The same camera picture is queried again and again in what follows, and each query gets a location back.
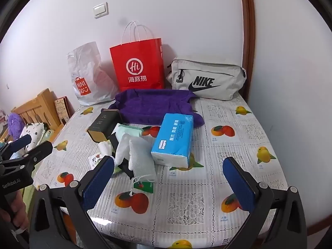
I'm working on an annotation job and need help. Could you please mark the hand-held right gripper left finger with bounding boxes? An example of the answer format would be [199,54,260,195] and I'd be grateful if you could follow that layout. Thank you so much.
[28,156,116,249]

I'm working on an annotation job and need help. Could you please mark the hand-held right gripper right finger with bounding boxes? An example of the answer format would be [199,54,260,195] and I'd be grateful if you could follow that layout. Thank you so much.
[222,157,306,249]

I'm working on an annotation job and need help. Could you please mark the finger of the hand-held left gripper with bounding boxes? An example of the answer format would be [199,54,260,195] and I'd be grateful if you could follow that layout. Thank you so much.
[0,134,32,161]
[14,140,54,173]

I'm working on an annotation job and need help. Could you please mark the white printed packet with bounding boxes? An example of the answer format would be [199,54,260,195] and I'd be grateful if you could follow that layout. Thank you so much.
[89,154,104,170]

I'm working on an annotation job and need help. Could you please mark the white wipe packet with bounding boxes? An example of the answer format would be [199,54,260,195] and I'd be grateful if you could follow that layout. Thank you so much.
[98,140,116,157]

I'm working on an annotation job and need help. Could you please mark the white sock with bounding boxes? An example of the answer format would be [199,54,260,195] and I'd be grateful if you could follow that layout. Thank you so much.
[114,133,134,166]

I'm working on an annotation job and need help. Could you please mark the green packet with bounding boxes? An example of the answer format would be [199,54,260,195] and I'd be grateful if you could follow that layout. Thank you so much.
[133,180,154,194]

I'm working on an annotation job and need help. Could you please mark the white sponge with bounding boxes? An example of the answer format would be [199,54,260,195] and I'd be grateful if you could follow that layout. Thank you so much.
[128,137,157,183]

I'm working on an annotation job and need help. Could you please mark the light green sock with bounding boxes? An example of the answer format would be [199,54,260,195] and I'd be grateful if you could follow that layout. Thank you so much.
[115,124,144,139]

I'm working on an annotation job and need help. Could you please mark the purple towel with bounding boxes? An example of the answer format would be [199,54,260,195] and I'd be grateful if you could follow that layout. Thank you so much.
[107,89,205,127]

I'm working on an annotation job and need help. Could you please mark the person's left hand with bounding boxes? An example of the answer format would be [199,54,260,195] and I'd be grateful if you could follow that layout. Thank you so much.
[0,190,28,238]

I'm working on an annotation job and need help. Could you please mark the floral pillow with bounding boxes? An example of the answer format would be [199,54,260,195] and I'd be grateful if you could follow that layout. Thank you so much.
[19,122,46,146]

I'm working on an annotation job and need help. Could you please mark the purple plush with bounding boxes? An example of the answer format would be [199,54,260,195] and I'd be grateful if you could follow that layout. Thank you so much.
[7,113,25,139]

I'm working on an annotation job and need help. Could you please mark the green bedding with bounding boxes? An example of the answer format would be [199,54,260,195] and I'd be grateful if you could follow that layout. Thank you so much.
[41,129,58,146]

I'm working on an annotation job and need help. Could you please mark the wooden headboard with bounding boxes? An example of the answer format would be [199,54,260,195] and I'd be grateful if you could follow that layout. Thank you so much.
[12,88,64,135]

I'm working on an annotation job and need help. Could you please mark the patterned book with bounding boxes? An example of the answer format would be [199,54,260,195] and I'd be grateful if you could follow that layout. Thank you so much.
[54,96,72,125]

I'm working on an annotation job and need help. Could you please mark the dark tea tin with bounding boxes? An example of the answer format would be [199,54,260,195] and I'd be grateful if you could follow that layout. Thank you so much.
[87,108,122,144]

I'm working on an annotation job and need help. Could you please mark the blue tissue pack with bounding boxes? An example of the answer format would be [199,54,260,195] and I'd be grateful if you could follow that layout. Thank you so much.
[151,113,194,169]

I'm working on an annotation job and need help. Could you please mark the white plastic shopping bag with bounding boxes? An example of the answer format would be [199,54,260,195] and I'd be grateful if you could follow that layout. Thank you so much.
[67,41,120,107]

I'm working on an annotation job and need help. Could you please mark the grey waist bag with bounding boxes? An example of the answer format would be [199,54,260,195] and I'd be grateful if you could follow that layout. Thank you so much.
[166,57,247,101]

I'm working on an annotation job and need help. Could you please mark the red paper bag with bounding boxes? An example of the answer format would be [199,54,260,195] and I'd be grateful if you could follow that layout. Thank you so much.
[109,21,165,92]

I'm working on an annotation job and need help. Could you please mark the white light switch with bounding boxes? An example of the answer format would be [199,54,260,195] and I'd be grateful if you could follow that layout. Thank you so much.
[93,2,109,19]

